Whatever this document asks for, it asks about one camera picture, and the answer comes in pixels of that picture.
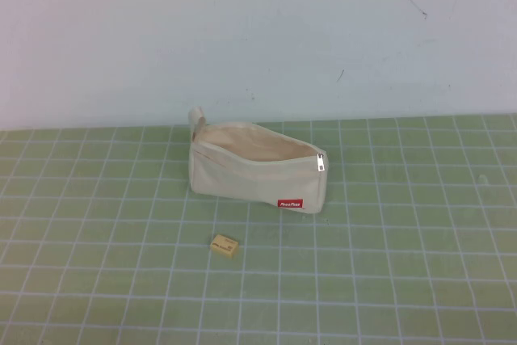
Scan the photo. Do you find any yellow eraser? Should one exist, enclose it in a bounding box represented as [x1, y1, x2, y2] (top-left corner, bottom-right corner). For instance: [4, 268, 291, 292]
[209, 234, 240, 259]

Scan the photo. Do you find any cream canvas pencil case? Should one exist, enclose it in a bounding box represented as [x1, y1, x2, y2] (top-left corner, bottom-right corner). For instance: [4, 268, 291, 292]
[187, 105, 329, 216]

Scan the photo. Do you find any green grid cutting mat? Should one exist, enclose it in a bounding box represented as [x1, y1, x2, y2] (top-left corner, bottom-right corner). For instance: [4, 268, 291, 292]
[0, 114, 517, 345]

